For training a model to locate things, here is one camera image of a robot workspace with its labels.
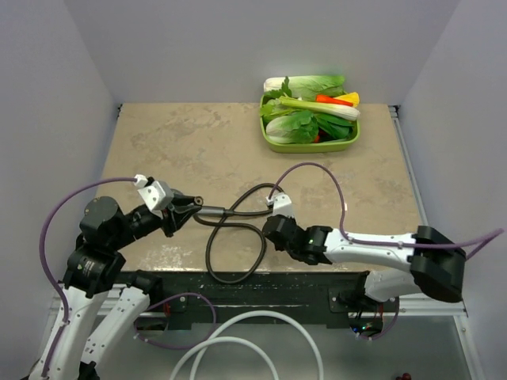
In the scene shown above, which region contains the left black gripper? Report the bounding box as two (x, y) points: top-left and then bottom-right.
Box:
(111, 192), (202, 248)

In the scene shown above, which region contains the grey shower head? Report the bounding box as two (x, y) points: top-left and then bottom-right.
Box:
(196, 206), (226, 218)

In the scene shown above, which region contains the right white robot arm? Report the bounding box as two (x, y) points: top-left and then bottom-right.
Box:
(262, 215), (466, 311)

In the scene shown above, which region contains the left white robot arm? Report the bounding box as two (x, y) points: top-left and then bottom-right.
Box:
(29, 184), (203, 379)

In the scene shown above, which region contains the green vegetable tray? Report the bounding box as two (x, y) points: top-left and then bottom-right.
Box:
(259, 94), (360, 154)

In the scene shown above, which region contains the napa cabbage in front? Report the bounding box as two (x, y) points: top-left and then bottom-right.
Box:
(265, 110), (318, 144)

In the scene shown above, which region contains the napa cabbage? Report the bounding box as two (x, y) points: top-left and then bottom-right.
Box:
(265, 110), (318, 144)
(263, 75), (345, 101)

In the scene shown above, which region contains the dark green leafy vegetable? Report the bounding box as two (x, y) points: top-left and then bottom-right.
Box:
(314, 113), (353, 140)

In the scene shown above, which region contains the green celery stalk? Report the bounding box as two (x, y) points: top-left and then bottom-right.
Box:
(279, 97), (360, 121)

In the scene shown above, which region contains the orange carrot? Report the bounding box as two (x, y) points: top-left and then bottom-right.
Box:
(315, 94), (354, 107)

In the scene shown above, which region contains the napa cabbage at back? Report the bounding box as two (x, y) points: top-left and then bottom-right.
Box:
(263, 75), (345, 101)

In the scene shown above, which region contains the yellow pepper piece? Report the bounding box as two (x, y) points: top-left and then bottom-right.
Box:
(336, 92), (360, 108)

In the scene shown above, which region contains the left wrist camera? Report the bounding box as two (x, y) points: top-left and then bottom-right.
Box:
(134, 174), (174, 218)

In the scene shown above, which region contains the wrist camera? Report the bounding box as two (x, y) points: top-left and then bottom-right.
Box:
(134, 174), (174, 218)
(266, 192), (295, 219)

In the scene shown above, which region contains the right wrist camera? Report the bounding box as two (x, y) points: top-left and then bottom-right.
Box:
(266, 192), (295, 219)

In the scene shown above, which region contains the black mounting base plate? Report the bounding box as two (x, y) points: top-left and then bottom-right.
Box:
(114, 271), (398, 332)

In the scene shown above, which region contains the white hose loop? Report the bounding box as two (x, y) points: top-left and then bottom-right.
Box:
(169, 306), (322, 380)

